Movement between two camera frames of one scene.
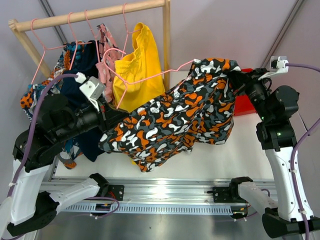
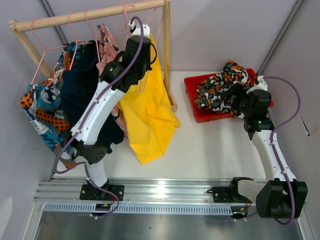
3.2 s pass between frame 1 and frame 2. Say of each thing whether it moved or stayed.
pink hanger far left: stayed
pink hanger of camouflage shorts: moved
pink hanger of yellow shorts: moved
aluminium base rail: stayed
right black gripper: moved
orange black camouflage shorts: moved
